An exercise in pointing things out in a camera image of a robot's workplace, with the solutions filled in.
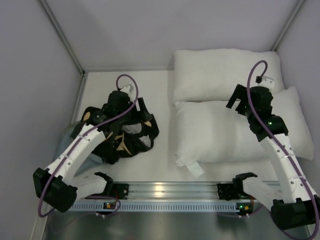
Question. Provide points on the aluminium corner post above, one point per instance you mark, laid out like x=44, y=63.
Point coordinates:
x=297, y=9
x=61, y=35

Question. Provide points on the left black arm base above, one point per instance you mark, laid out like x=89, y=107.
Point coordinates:
x=119, y=191

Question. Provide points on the black floral pillowcase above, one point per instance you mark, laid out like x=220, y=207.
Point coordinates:
x=125, y=137

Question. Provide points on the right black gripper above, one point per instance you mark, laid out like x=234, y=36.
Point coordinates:
x=241, y=99

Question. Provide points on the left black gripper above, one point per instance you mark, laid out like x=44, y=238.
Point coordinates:
x=141, y=110

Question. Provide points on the aluminium mounting rail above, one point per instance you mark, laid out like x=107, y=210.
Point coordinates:
x=174, y=190

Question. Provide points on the right aluminium corner post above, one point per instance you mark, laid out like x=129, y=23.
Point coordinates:
x=297, y=9

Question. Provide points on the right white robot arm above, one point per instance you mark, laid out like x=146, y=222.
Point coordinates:
x=297, y=204

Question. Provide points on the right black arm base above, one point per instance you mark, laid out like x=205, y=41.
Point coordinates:
x=228, y=192

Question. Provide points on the grey slotted cable duct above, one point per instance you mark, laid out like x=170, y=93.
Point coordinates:
x=164, y=206

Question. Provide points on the left aluminium corner post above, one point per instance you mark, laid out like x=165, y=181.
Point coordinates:
x=61, y=35

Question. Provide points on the white spare pillow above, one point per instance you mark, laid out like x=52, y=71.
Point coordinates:
x=212, y=75

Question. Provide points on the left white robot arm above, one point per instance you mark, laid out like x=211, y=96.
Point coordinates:
x=60, y=185

